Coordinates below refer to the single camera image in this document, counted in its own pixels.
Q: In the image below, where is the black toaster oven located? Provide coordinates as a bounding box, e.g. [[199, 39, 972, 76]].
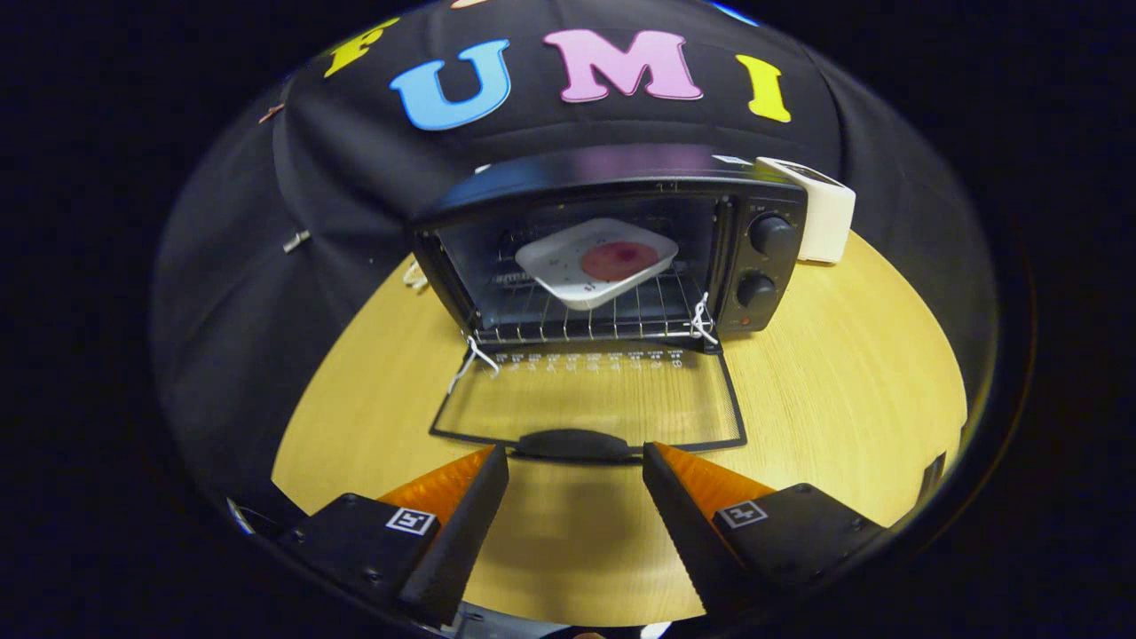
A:
[[408, 144, 810, 462]]

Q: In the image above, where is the pink round meat slice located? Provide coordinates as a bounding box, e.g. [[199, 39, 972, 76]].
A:
[[580, 241, 661, 282]]

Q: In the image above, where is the white pop-up toaster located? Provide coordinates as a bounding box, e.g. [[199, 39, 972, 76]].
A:
[[756, 156, 857, 264]]

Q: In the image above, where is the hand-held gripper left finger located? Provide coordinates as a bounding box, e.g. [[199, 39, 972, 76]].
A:
[[275, 444, 510, 627]]

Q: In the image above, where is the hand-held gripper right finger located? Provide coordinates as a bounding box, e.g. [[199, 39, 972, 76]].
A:
[[643, 441, 888, 618]]

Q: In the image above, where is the white square plate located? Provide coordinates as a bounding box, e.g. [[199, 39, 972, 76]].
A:
[[515, 217, 680, 312]]

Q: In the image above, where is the metal oven rack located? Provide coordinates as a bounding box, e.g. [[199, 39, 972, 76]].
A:
[[470, 266, 711, 344]]

